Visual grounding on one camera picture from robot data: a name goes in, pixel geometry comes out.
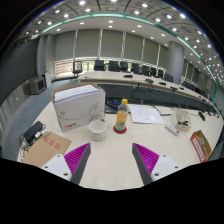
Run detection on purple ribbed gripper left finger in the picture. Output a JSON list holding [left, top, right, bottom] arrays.
[[42, 143, 91, 184]]

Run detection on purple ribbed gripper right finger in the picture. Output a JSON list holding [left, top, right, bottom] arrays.
[[132, 143, 181, 185]]

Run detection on orange drink plastic bottle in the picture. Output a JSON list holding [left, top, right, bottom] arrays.
[[115, 99, 128, 130]]

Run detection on brown kraft paper envelope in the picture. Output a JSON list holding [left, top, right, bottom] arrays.
[[23, 132, 71, 168]]

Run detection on white remote control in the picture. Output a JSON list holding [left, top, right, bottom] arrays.
[[165, 124, 179, 136]]

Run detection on white paper cup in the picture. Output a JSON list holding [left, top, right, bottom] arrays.
[[89, 120, 106, 142]]

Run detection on black power adapter box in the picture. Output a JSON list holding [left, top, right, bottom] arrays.
[[24, 121, 43, 142]]

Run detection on red round coaster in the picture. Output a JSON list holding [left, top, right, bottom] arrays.
[[113, 125, 127, 134]]

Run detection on white printed paper sheets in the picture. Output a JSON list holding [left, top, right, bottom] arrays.
[[130, 106, 163, 124]]

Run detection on open red cardboard box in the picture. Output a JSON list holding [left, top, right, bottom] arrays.
[[190, 130, 212, 163]]

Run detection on white bag with black clip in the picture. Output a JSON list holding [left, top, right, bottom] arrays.
[[171, 108, 191, 131]]

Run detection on white cardboard paper box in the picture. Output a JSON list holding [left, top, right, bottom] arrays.
[[52, 83, 105, 133]]

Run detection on long curved conference desk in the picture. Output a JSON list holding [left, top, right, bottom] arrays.
[[78, 71, 218, 110]]

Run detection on grey crt television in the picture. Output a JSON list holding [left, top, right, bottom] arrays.
[[28, 78, 45, 95]]

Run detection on black mesh office chair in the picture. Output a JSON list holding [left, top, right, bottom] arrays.
[[72, 61, 83, 78]]

